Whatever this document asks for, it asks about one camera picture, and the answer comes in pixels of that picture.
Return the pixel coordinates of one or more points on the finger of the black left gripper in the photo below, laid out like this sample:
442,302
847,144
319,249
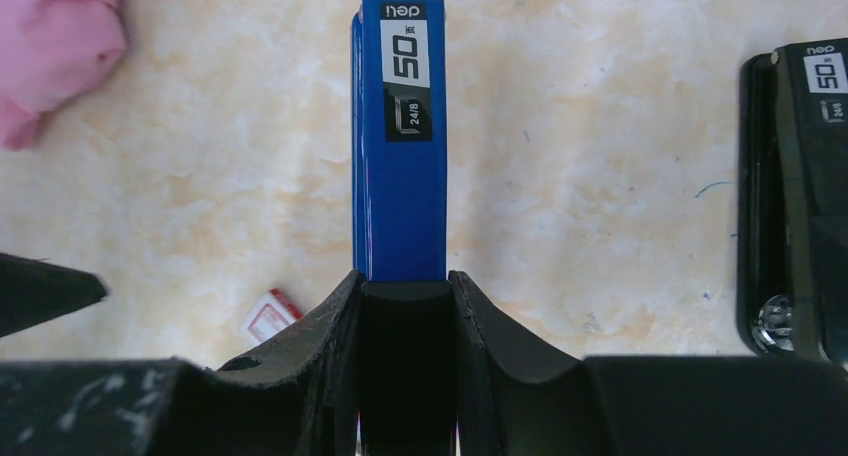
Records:
34,292

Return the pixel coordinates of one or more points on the black stapler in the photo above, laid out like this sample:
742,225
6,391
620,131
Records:
792,202

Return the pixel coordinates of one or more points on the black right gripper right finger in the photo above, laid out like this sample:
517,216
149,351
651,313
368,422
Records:
519,395

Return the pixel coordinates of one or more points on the blue stapler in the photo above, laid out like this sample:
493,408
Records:
407,402

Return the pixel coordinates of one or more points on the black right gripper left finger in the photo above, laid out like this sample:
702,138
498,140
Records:
294,394

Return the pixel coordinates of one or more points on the pink cloth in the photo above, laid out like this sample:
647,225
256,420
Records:
53,51

